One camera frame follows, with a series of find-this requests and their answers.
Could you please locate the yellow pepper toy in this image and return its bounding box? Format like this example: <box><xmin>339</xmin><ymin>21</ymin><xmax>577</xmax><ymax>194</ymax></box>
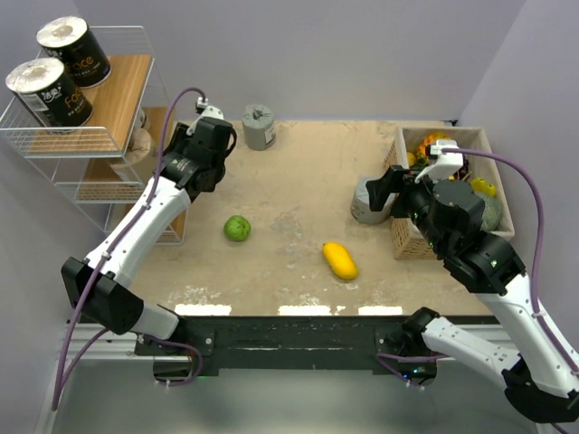
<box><xmin>470</xmin><ymin>177</ymin><xmax>497</xmax><ymax>197</ymax></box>

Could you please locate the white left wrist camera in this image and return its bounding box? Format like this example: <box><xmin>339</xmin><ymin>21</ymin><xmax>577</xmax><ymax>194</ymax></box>
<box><xmin>186</xmin><ymin>96</ymin><xmax>224</xmax><ymax>136</ymax></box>

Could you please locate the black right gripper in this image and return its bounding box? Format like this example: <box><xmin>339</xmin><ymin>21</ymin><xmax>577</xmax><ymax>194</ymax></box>
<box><xmin>365</xmin><ymin>163</ymin><xmax>449</xmax><ymax>253</ymax></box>

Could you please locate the yellow lemon toy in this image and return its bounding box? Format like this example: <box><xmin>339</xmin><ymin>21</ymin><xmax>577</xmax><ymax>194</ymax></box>
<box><xmin>406</xmin><ymin>152</ymin><xmax>416</xmax><ymax>167</ymax></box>

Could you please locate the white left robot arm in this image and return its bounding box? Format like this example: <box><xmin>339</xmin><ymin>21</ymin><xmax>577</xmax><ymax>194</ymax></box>
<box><xmin>62</xmin><ymin>117</ymin><xmax>237</xmax><ymax>354</ymax></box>

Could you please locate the green guava fruit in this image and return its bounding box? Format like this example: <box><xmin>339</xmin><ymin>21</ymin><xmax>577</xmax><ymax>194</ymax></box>
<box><xmin>223</xmin><ymin>215</ymin><xmax>252</xmax><ymax>242</ymax></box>

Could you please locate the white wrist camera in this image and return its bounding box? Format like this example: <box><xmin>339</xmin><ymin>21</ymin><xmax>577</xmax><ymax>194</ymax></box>
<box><xmin>414</xmin><ymin>139</ymin><xmax>463</xmax><ymax>184</ymax></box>
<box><xmin>186</xmin><ymin>96</ymin><xmax>224</xmax><ymax>136</ymax></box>

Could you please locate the brown paper towel roll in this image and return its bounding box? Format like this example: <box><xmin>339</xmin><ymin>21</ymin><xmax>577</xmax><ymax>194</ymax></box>
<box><xmin>109</xmin><ymin>128</ymin><xmax>154</xmax><ymax>183</ymax></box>
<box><xmin>134</xmin><ymin>107</ymin><xmax>147</xmax><ymax>129</ymax></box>

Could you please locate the black paper towel roll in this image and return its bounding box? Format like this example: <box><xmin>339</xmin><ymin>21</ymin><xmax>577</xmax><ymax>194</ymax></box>
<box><xmin>36</xmin><ymin>16</ymin><xmax>111</xmax><ymax>88</ymax></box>
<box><xmin>5</xmin><ymin>58</ymin><xmax>93</xmax><ymax>135</ymax></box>

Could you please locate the dark purple grapes toy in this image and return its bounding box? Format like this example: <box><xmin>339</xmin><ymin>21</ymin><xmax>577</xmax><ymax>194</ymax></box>
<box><xmin>455</xmin><ymin>157</ymin><xmax>470</xmax><ymax>180</ymax></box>

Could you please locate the yellow mango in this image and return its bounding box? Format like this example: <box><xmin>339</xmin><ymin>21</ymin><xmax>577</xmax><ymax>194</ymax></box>
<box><xmin>322</xmin><ymin>242</ymin><xmax>359</xmax><ymax>280</ymax></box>

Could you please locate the aluminium rail frame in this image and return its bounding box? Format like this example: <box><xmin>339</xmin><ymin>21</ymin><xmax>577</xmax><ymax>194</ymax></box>
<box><xmin>34</xmin><ymin>325</ymin><xmax>197</xmax><ymax>433</ymax></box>

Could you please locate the wicker basket with liner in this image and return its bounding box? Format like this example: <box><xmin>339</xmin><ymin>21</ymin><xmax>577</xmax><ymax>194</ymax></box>
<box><xmin>384</xmin><ymin>126</ymin><xmax>515</xmax><ymax>259</ymax></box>

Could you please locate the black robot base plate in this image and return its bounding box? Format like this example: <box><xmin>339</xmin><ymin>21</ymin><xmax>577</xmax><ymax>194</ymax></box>
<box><xmin>135</xmin><ymin>316</ymin><xmax>439</xmax><ymax>386</ymax></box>

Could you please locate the green melon toy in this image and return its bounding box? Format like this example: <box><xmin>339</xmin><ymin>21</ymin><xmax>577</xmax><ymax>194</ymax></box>
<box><xmin>476</xmin><ymin>192</ymin><xmax>503</xmax><ymax>231</ymax></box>

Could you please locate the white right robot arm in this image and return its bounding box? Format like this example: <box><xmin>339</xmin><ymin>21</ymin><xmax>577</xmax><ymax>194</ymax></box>
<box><xmin>365</xmin><ymin>165</ymin><xmax>578</xmax><ymax>424</ymax></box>

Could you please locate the grey paper towel roll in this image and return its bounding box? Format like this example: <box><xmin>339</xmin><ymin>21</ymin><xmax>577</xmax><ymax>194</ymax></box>
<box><xmin>242</xmin><ymin>104</ymin><xmax>276</xmax><ymax>151</ymax></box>
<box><xmin>350</xmin><ymin>176</ymin><xmax>394</xmax><ymax>225</ymax></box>

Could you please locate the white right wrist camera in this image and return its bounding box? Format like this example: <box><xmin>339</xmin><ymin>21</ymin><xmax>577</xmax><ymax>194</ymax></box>
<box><xmin>414</xmin><ymin>139</ymin><xmax>463</xmax><ymax>184</ymax></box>

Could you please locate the orange pineapple toy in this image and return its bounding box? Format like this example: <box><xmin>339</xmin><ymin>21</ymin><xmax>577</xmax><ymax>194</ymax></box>
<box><xmin>415</xmin><ymin>132</ymin><xmax>450</xmax><ymax>164</ymax></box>

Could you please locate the white wire wooden shelf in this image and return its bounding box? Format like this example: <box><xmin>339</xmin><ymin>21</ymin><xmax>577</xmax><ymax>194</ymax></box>
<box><xmin>1</xmin><ymin>25</ymin><xmax>170</xmax><ymax>233</ymax></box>

